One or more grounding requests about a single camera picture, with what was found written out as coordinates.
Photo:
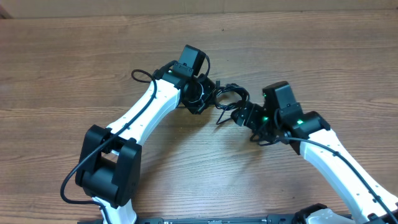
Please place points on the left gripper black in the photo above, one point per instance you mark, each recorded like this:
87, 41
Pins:
197, 107

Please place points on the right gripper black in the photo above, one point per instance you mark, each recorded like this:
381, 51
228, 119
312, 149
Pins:
248, 115

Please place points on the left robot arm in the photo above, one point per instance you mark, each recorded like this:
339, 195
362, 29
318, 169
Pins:
109, 166

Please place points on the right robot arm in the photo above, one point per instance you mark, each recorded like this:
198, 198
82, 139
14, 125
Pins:
281, 119

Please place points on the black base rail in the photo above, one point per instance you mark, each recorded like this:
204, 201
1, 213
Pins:
270, 219

